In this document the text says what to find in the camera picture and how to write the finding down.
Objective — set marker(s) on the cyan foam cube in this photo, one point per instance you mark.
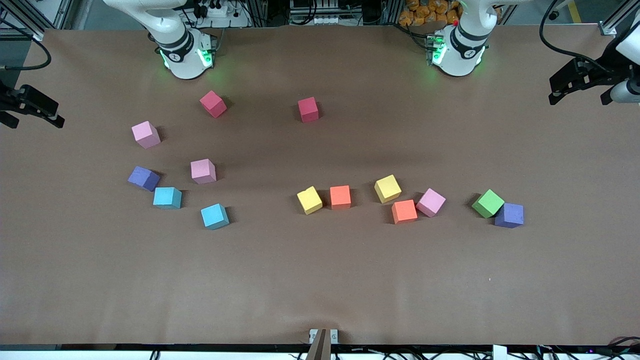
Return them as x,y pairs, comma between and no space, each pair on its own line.
215,216
167,197

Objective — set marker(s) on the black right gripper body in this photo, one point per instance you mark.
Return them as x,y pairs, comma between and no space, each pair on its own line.
10,101

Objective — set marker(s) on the purple foam cube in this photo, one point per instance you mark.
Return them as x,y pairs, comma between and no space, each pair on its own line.
509,215
144,178

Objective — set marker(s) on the white power strip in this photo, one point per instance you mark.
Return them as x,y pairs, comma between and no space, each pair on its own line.
327,20
218,11

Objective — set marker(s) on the red foam cube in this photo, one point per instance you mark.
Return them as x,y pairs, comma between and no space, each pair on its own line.
213,104
308,109

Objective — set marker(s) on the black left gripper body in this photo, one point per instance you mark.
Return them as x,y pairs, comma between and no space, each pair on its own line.
595,75

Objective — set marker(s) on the orange snack bag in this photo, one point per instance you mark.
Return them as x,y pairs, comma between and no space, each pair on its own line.
425,12

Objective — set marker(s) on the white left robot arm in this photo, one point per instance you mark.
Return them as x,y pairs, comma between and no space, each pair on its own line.
462,55

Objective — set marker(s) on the green foam cube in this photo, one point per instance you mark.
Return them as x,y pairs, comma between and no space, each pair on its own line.
488,203

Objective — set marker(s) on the orange foam cube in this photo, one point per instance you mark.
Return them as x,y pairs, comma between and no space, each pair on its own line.
340,196
404,211

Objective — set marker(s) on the tan camera post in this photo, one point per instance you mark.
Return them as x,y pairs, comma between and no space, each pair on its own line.
320,350

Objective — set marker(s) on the pink foam cube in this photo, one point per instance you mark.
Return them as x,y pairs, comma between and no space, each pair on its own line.
146,134
431,202
203,171

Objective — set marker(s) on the white metal bracket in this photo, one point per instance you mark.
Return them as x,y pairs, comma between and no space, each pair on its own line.
334,336

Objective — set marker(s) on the small black caster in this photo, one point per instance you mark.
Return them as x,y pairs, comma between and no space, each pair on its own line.
554,16

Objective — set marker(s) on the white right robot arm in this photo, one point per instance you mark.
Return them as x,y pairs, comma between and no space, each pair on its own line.
185,60

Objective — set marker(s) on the yellow foam cube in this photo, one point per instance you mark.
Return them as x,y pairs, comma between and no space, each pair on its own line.
310,200
388,188

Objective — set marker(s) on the aluminium frame profile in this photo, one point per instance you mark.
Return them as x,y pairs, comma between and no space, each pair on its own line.
35,31
612,25

